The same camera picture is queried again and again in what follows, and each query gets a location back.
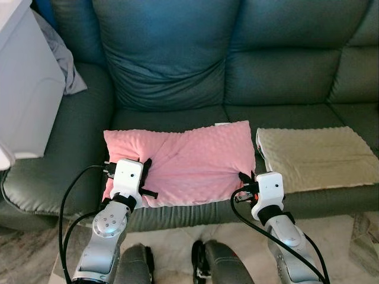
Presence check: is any pink minky pillow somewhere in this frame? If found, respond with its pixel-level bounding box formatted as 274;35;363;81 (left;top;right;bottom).
102;120;257;208

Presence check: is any beige minky pillow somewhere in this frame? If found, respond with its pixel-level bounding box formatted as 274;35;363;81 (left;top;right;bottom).
255;126;379;195

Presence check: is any dark green leather sofa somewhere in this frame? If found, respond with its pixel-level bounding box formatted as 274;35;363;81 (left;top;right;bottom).
0;0;379;233

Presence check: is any silver left robot leg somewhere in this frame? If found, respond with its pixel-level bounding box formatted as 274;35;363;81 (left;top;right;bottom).
115;243;156;284

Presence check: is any silver robot leg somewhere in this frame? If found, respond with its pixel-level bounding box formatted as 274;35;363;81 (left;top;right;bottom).
192;239;256;284
115;243;156;284

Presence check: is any silver right robot leg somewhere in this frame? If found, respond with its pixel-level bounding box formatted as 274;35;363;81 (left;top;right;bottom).
192;239;256;284

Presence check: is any grey cloth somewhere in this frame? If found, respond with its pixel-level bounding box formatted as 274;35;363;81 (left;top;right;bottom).
32;8;88;96

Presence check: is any white box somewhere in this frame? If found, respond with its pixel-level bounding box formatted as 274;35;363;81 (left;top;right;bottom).
0;0;66;162

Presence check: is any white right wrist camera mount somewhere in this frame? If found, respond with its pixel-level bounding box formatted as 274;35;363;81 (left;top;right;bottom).
251;172;287;209

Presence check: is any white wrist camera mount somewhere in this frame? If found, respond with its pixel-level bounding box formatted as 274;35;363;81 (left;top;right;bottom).
251;172;287;209
111;158;145;197

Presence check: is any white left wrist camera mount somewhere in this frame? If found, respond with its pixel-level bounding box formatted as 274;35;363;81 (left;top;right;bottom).
111;158;145;197

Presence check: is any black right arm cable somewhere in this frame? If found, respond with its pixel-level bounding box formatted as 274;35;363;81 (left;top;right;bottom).
229;188;330;284

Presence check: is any short black left arm cable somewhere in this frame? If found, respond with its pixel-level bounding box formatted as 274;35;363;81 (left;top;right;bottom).
62;211;99;279

